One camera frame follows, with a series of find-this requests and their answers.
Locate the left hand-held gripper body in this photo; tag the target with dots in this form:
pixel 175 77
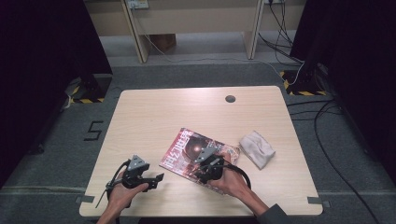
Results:
pixel 135 174

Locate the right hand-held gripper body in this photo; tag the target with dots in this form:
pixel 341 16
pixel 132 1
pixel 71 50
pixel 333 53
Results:
pixel 211 168

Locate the red glossy magazine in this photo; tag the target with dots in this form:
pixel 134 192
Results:
pixel 186 155

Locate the white cloth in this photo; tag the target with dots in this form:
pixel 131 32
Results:
pixel 257 149

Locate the person's left hand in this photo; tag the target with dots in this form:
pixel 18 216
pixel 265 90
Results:
pixel 123 194

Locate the person's right hand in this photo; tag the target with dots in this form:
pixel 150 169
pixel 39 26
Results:
pixel 232 183

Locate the grey tape strip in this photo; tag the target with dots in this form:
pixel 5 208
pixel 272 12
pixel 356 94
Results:
pixel 320 202
pixel 84 199

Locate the grey round table grommet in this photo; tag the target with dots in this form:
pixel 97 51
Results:
pixel 230 99

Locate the black stand base striped tape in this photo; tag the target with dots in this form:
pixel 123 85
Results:
pixel 93 88
pixel 306 82

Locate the brown cardboard box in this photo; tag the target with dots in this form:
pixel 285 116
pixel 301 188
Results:
pixel 163 42

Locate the dark curtain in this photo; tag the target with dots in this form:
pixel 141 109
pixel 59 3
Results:
pixel 43 77
pixel 358 77

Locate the beige wooden desk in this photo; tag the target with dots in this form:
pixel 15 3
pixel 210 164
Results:
pixel 193 21

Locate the white power strip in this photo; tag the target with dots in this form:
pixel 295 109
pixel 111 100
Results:
pixel 137 3

